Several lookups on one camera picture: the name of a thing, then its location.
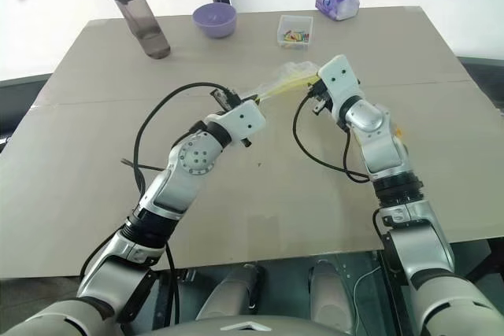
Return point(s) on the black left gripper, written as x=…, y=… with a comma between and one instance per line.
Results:
x=225, y=98

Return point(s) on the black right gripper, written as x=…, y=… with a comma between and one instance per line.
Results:
x=322, y=96

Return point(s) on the clear plastic bag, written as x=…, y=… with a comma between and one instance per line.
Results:
x=287, y=78

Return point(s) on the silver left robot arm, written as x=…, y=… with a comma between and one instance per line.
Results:
x=169, y=190

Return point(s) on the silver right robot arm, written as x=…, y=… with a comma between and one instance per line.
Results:
x=380, y=139

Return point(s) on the clear box with coloured clips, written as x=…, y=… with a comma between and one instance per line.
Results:
x=295, y=33

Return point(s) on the purple plastic bowl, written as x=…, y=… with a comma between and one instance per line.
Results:
x=214, y=21

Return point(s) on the brown cardboard table cover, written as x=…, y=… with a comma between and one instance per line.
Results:
x=252, y=194

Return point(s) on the grey translucent water bottle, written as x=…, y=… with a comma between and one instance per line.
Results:
x=141, y=21

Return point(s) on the silver robot torso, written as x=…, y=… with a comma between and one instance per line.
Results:
x=252, y=326

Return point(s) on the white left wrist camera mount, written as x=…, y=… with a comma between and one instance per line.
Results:
x=244, y=117

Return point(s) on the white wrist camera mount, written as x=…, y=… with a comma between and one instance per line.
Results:
x=244, y=117
x=339, y=74

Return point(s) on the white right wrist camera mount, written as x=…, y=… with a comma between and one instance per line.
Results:
x=339, y=74

